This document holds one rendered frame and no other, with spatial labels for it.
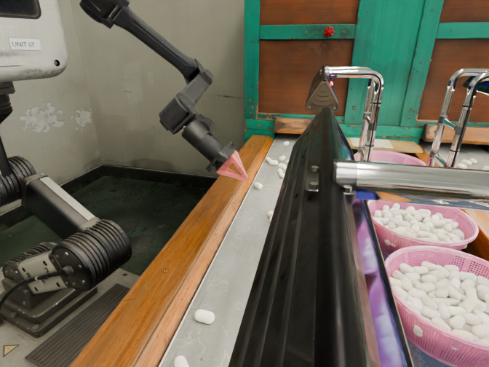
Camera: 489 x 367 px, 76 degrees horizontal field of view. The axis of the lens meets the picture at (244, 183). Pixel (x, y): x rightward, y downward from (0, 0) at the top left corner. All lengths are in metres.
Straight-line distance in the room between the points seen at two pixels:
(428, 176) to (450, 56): 1.47
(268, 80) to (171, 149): 1.50
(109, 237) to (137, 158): 2.33
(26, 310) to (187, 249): 0.53
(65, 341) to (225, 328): 0.54
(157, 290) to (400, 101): 1.33
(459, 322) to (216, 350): 0.42
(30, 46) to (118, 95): 2.22
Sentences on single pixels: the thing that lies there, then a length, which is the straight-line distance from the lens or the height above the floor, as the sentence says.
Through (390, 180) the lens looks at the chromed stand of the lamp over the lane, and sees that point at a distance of 0.19.
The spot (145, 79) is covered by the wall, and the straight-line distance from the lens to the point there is 2.85.
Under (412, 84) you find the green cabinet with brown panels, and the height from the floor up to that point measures 1.03.
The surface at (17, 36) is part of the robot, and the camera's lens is 0.84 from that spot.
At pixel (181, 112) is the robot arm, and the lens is 0.81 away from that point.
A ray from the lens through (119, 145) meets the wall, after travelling 3.17.
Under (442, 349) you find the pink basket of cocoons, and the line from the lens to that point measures 0.68.
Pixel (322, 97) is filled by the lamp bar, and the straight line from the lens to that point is 0.79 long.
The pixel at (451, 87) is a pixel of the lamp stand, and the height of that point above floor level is 1.07.
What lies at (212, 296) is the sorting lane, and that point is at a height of 0.74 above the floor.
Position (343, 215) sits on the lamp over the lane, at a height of 1.11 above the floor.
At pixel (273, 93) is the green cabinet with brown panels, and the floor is 0.97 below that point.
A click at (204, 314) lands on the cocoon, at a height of 0.76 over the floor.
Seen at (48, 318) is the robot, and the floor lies 0.50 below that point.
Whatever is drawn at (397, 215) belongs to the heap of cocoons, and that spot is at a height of 0.74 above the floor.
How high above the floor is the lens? 1.18
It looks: 24 degrees down
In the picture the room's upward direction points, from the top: straight up
